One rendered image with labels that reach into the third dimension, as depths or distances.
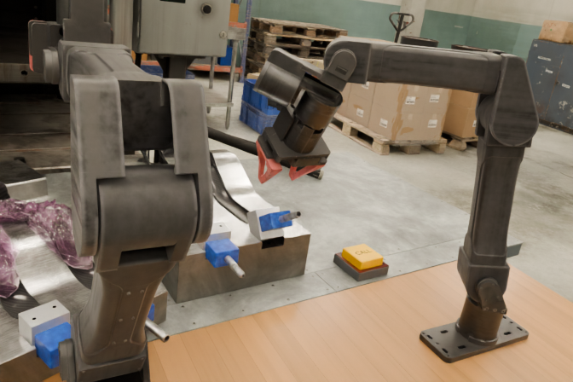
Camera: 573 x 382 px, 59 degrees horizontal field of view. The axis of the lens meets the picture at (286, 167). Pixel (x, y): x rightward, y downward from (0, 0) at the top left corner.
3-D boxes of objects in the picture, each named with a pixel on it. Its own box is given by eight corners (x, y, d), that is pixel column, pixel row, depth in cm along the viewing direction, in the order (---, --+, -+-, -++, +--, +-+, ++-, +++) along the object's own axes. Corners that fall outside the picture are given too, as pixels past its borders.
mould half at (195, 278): (303, 274, 98) (315, 211, 94) (176, 303, 84) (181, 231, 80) (199, 180, 137) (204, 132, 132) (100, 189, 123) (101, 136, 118)
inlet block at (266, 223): (314, 228, 84) (307, 196, 85) (289, 232, 82) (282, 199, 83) (274, 238, 95) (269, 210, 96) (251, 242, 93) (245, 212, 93)
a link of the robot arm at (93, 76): (44, 33, 55) (82, 92, 30) (130, 40, 60) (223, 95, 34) (47, 141, 59) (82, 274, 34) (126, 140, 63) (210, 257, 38)
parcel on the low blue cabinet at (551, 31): (577, 45, 701) (584, 24, 692) (561, 43, 688) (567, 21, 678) (552, 41, 737) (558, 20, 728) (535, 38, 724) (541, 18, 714)
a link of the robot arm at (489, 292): (480, 279, 78) (517, 285, 78) (466, 251, 86) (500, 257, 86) (470, 314, 80) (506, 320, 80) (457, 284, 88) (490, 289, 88)
